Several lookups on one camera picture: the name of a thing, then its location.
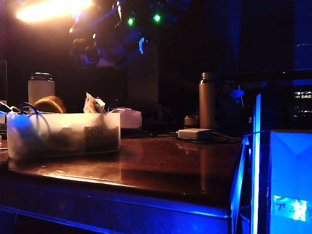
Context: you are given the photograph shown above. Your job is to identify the white tape label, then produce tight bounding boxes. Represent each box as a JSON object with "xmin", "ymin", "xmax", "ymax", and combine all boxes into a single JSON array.
[{"xmin": 272, "ymin": 195, "xmax": 308, "ymax": 222}]

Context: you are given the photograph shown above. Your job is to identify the translucent plastic storage box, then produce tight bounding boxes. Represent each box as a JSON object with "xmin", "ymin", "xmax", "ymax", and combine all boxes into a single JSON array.
[{"xmin": 6, "ymin": 112, "xmax": 121, "ymax": 160}]

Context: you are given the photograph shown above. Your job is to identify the large blue-lit carton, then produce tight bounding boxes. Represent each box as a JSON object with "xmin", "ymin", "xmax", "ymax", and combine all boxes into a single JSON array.
[{"xmin": 269, "ymin": 130, "xmax": 312, "ymax": 234}]

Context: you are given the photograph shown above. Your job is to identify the glowing ceiling lamp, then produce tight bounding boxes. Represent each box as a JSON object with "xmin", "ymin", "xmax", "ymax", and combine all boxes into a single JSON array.
[{"xmin": 16, "ymin": 0, "xmax": 95, "ymax": 23}]

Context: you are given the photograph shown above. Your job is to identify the white power adapter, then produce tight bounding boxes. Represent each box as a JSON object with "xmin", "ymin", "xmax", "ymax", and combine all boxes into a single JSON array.
[{"xmin": 177, "ymin": 128, "xmax": 213, "ymax": 141}]

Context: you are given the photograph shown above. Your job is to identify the brown fuzzy kiwi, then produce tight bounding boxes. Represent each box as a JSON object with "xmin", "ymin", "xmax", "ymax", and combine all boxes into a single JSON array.
[{"xmin": 33, "ymin": 95, "xmax": 67, "ymax": 114}]

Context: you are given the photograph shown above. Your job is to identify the dark checkered pouch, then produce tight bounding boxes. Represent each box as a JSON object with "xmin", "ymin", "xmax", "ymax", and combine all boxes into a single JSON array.
[{"xmin": 83, "ymin": 124, "xmax": 120, "ymax": 151}]

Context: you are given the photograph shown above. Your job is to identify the white cardboard box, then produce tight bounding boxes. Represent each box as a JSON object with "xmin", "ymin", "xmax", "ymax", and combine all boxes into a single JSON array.
[{"xmin": 109, "ymin": 108, "xmax": 142, "ymax": 130}]

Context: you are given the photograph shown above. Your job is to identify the blue-lit vertical post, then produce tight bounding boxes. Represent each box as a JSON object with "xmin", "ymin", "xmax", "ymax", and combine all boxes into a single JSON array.
[{"xmin": 251, "ymin": 93, "xmax": 262, "ymax": 234}]

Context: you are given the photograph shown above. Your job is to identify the tall metal thermos bottle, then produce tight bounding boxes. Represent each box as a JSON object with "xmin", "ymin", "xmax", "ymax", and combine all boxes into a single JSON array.
[{"xmin": 198, "ymin": 72, "xmax": 216, "ymax": 131}]

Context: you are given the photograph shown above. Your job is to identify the blue cable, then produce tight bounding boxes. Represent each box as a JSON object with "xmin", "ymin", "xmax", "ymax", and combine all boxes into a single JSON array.
[{"xmin": 19, "ymin": 101, "xmax": 51, "ymax": 134}]

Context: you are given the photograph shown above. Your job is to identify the brown wooden table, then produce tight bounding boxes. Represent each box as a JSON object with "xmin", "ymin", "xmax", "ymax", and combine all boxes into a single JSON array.
[{"xmin": 0, "ymin": 135, "xmax": 244, "ymax": 234}]

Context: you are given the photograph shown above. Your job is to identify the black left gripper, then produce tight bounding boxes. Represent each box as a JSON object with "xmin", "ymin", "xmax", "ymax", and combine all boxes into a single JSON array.
[{"xmin": 69, "ymin": 36, "xmax": 118, "ymax": 70}]

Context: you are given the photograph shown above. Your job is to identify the white jar with dark lid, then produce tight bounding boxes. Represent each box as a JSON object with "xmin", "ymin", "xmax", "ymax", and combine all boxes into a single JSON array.
[{"xmin": 27, "ymin": 72, "xmax": 56, "ymax": 106}]

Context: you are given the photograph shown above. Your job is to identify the small metal cup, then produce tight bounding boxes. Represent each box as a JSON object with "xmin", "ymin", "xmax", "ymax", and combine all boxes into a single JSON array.
[{"xmin": 183, "ymin": 116, "xmax": 199, "ymax": 130}]

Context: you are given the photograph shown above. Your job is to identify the crumpled white paper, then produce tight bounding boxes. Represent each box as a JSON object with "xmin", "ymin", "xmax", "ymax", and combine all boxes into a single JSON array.
[{"xmin": 83, "ymin": 92, "xmax": 107, "ymax": 114}]

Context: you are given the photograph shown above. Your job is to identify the lit background monitor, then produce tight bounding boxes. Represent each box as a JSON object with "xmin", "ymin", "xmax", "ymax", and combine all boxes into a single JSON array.
[{"xmin": 292, "ymin": 90, "xmax": 312, "ymax": 118}]

